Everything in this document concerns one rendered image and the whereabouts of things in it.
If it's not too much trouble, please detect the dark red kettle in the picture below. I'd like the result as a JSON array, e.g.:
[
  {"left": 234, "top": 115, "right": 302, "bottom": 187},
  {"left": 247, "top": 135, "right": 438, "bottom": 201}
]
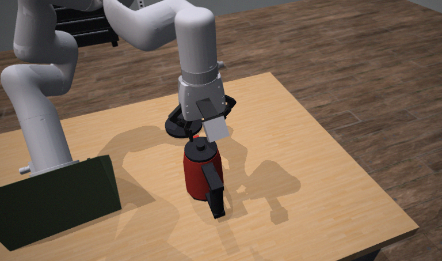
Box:
[{"left": 183, "top": 135, "right": 225, "bottom": 219}]

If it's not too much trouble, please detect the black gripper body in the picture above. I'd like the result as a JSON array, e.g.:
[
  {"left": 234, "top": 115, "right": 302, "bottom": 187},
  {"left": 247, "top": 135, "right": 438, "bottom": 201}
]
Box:
[{"left": 178, "top": 72, "right": 226, "bottom": 121}]

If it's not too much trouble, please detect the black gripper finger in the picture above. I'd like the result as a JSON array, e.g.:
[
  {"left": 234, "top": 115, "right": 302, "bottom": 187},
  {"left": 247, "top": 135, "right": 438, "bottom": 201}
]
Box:
[
  {"left": 168, "top": 104, "right": 193, "bottom": 142},
  {"left": 219, "top": 95, "right": 237, "bottom": 120}
]

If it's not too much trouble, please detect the black round disk with center stud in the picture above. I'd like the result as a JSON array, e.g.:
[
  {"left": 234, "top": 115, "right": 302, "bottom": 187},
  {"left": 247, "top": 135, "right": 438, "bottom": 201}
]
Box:
[{"left": 165, "top": 113, "right": 203, "bottom": 138}]

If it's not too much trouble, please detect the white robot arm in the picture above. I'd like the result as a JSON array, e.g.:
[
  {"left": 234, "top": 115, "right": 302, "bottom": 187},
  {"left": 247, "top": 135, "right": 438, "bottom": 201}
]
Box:
[{"left": 1, "top": 0, "right": 230, "bottom": 177}]

